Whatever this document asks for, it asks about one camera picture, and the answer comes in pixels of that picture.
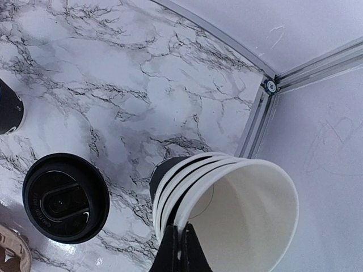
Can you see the black coffee cup lid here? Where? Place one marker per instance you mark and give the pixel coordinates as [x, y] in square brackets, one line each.
[32, 187]

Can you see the black cup holding straws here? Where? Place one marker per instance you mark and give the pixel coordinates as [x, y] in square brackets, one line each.
[12, 110]

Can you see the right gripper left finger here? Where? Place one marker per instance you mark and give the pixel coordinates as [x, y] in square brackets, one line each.
[166, 259]

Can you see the stack of paper cups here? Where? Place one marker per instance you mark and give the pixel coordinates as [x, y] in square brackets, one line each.
[181, 192]

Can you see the black paper coffee cup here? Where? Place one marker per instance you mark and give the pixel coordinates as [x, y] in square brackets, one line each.
[76, 203]
[256, 256]

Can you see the brown cardboard cup carrier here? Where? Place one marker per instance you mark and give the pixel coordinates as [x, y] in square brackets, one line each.
[15, 253]

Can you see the right aluminium frame post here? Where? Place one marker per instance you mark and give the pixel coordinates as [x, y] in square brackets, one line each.
[338, 60]

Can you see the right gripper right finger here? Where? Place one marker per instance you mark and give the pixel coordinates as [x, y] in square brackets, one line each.
[192, 256]

